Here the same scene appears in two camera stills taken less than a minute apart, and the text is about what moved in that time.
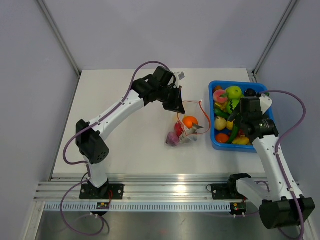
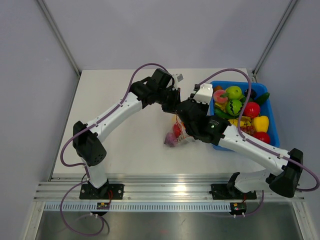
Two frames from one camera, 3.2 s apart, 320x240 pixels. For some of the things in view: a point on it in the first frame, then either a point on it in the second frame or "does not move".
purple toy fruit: [172, 139] does not move
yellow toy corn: [221, 106] does not move
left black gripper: [176, 105] does not move
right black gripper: [232, 116] → [203, 105]
